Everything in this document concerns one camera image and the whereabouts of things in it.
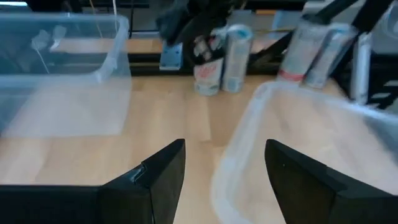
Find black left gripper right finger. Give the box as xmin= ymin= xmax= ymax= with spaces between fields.
xmin=264 ymin=139 xmax=398 ymax=224

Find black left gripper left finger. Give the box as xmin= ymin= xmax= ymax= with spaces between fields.
xmin=0 ymin=138 xmax=187 ymax=224

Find clear plastic bin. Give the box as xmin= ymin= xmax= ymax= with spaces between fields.
xmin=210 ymin=80 xmax=398 ymax=224
xmin=0 ymin=12 xmax=132 ymax=139

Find white can with pink band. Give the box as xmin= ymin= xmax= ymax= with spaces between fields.
xmin=193 ymin=30 xmax=226 ymax=96
xmin=277 ymin=17 xmax=330 ymax=83

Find silver can with blue top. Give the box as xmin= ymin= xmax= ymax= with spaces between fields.
xmin=221 ymin=24 xmax=254 ymax=93
xmin=303 ymin=22 xmax=358 ymax=90

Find silver frame bracket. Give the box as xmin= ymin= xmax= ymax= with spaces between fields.
xmin=159 ymin=42 xmax=184 ymax=72

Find thick white cable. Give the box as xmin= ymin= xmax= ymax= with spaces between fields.
xmin=111 ymin=0 xmax=121 ymax=34

